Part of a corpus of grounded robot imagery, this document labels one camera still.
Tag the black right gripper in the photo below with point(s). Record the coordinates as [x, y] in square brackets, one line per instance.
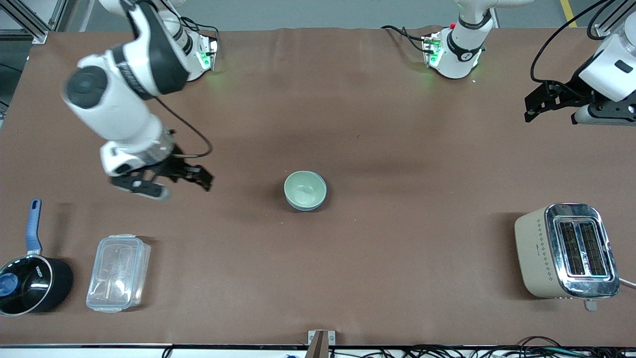
[170, 168]

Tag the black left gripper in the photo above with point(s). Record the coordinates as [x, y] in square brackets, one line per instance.
[569, 96]

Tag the green bowl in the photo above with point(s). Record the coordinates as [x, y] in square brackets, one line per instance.
[304, 189]

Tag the blue bowl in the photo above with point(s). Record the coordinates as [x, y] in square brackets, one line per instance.
[319, 204]

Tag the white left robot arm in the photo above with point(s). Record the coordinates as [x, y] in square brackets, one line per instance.
[462, 54]

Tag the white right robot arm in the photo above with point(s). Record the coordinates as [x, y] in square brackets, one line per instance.
[114, 109]

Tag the brown table cover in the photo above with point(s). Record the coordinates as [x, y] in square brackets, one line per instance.
[248, 278]

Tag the clear plastic food container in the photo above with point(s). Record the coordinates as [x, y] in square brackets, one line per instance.
[117, 273]

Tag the cream and chrome toaster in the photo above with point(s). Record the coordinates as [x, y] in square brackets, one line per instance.
[536, 248]

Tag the glass lid with blue knob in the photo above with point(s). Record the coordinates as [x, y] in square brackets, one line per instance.
[30, 286]

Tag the aluminium frame profile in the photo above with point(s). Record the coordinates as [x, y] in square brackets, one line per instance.
[35, 27]
[602, 32]

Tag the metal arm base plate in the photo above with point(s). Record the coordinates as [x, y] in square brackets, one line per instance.
[213, 49]
[428, 44]

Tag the brown wooden post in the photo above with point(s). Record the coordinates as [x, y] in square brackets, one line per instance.
[318, 348]

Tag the metal table edge bracket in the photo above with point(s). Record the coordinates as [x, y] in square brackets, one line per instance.
[332, 338]

